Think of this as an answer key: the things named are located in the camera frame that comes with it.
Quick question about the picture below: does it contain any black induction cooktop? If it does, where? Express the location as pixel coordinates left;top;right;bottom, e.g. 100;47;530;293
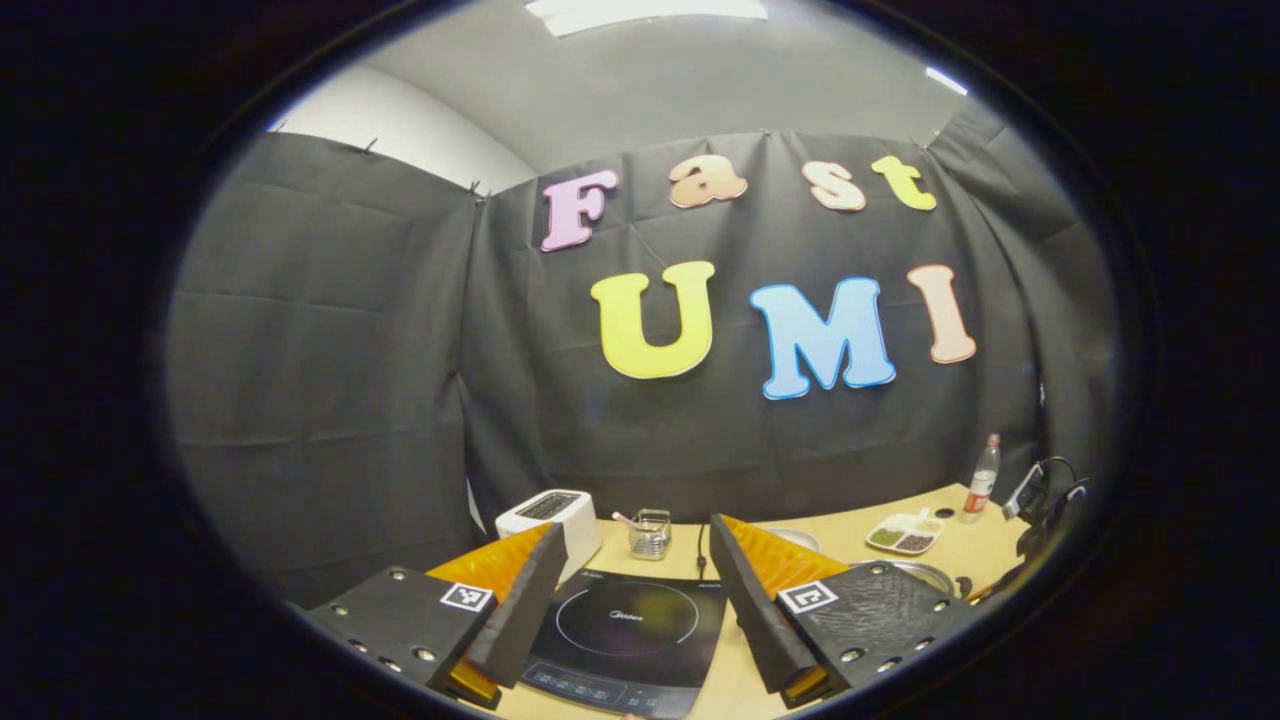
520;568;729;719

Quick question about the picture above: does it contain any white toaster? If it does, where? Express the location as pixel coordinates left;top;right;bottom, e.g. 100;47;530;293
495;489;603;586

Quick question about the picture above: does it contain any white divided dish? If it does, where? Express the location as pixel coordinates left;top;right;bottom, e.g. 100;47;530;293
866;509;946;557

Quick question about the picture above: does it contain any steel pot with black handle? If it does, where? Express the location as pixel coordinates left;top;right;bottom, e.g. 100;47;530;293
850;559;977;601

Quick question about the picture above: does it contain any black backdrop cloth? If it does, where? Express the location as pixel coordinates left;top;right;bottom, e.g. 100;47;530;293
165;100;1121;611

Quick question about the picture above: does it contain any clear bottle with red label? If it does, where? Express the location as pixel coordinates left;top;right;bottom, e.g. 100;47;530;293
960;433;1002;525

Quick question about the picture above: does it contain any long ceiling light panel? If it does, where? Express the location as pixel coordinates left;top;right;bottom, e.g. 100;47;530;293
525;0;769;38

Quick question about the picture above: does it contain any small wire basket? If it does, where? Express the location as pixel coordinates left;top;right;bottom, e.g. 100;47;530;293
628;509;673;561

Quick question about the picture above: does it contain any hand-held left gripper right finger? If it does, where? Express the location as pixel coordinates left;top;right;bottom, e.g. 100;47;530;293
709;514;986;711

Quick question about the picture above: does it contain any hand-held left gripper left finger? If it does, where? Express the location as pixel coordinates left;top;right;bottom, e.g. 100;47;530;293
305;522;569;711

